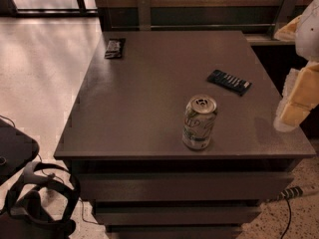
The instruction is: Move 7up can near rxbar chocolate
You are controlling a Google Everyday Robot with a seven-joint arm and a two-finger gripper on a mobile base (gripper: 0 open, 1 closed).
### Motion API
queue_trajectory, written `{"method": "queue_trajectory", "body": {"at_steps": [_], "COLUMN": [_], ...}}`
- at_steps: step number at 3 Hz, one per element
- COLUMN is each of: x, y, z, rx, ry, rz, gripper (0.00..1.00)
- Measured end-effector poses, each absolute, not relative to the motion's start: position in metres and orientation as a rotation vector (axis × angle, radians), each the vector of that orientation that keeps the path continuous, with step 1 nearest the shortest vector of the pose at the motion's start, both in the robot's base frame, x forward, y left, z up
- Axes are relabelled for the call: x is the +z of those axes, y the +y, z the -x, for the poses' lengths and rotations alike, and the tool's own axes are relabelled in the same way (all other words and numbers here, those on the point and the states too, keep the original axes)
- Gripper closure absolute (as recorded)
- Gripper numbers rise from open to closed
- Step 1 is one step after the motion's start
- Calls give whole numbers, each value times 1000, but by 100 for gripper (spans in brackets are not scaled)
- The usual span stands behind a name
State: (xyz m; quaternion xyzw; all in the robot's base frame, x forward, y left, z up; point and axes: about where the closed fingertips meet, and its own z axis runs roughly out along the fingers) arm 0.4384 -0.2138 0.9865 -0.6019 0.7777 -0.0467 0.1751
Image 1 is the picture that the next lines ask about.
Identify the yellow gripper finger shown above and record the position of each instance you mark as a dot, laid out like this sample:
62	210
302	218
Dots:
288	32
300	96

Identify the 7up soda can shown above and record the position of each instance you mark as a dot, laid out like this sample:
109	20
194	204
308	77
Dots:
199	118

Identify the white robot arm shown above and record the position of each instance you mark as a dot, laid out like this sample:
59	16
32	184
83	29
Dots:
307	34

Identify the rxbar chocolate bar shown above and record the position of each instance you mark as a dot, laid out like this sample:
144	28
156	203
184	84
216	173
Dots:
115	48

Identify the dark drawer cabinet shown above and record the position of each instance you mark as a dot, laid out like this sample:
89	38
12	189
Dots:
123	139

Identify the black chair seat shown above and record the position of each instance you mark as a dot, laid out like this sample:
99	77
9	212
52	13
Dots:
16	150

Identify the black VR headset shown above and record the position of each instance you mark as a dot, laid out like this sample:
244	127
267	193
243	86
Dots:
24	217

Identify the metal wall shelf rail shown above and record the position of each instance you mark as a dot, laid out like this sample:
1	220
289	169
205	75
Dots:
257	23

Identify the striped floor cable cover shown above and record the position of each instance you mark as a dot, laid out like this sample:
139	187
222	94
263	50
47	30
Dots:
296	191

